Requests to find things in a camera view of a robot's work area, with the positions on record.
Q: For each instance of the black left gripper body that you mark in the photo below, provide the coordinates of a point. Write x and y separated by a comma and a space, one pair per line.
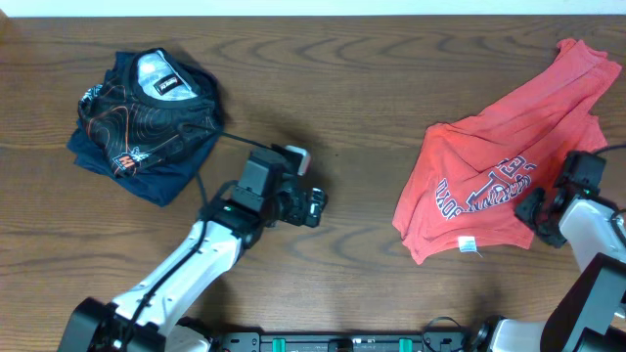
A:
294, 210

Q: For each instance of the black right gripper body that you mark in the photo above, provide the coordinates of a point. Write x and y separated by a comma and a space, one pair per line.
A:
530, 211

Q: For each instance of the red printed t-shirt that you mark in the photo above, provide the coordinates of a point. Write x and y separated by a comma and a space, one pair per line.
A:
472, 173

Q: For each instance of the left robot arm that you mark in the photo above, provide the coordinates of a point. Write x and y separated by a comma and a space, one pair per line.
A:
150, 315

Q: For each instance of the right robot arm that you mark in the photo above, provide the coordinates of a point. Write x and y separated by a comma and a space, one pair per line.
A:
573, 213

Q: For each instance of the folded navy blue garment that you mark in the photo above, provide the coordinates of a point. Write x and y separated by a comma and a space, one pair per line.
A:
159, 185

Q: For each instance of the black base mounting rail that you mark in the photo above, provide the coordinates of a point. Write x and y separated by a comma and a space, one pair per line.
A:
429, 341

